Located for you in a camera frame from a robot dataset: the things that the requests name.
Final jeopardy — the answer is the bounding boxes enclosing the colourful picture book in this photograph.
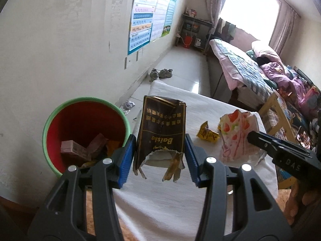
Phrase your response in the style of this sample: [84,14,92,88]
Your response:
[276,93,297,121]

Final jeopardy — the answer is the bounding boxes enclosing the pink strawberry print wrapper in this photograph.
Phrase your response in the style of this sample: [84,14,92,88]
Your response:
[219,110,266,166]

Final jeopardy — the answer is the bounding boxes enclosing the brown Baisha snack bag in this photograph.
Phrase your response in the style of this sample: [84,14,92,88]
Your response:
[132,95,187,183]

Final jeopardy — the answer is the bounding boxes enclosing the blue bordered wall poster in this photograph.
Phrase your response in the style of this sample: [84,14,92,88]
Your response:
[127,0,154,56]

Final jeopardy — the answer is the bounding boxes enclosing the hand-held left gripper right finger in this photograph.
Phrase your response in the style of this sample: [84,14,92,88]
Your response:
[185,134,293,241]

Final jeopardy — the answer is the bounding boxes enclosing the green wall poster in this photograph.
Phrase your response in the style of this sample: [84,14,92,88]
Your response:
[162,0,178,38]

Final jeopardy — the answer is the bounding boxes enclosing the wooden chair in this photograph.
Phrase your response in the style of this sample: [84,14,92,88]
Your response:
[258,90,302,189]

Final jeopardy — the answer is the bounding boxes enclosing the person's right hand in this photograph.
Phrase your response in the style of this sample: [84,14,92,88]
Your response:
[286,177,321,225]

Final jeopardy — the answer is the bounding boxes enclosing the small yellow brown wrapper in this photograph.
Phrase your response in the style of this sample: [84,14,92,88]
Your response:
[196,121,219,144]

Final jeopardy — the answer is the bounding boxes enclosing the red bucket with green rim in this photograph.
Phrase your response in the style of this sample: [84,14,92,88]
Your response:
[42,97,132,178]

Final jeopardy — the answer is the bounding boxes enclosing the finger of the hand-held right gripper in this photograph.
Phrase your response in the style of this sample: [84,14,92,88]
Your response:
[248,131,312,157]

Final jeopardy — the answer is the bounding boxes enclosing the dark metal shelf rack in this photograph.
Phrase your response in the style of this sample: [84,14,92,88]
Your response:
[176,14,216,55]

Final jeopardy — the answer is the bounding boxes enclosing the dark hanging clothes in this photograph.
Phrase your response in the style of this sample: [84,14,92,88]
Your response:
[216,19,236,41]

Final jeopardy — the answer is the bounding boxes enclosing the purple blanket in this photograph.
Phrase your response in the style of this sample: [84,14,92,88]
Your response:
[261,61,305,101]

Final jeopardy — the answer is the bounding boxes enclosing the bed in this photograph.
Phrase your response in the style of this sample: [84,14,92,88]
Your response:
[209,38,321,131]

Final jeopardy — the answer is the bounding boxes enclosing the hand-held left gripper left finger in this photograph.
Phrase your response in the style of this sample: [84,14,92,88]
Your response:
[27,134,137,241]

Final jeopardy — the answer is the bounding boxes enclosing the pink pillow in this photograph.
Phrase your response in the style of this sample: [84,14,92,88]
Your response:
[251,40,281,63]

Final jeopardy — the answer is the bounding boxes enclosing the pink curtain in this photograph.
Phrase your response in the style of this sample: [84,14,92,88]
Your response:
[204,0,228,26]
[269,5,300,56]

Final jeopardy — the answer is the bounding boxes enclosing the white towel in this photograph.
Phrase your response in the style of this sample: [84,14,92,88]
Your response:
[114,80,279,241]

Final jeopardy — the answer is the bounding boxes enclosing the crumpled white paper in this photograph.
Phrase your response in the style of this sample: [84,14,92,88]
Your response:
[120,100,136,115]

